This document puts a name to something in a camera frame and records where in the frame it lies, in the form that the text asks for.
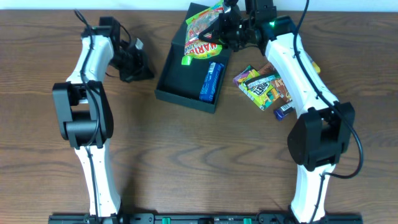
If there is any green gummy worms bag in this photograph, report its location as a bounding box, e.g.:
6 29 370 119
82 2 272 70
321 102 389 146
181 1 224 65

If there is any black box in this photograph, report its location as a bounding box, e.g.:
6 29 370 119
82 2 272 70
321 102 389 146
155 21 231 113

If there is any blue cookie roll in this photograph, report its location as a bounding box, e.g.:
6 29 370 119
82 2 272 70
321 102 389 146
199 62 224 103

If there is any green pretzel snack box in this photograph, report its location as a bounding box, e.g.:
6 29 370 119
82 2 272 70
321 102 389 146
233 65 280 110

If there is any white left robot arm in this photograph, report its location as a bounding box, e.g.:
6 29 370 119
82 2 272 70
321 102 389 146
52 25 154 223

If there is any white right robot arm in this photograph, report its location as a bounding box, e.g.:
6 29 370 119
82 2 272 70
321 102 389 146
212 1 362 223

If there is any green black candy bar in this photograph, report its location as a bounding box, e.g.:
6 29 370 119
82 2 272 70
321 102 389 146
244 73 280 88

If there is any brown chocolate sticks box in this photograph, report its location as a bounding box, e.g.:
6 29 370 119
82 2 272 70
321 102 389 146
257 63 292 103

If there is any dark blue chocolate bar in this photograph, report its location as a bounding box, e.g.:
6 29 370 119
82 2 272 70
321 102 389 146
274 102 295 121

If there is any black mounting rail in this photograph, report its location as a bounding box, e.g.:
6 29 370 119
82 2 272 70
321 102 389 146
48 213 363 224

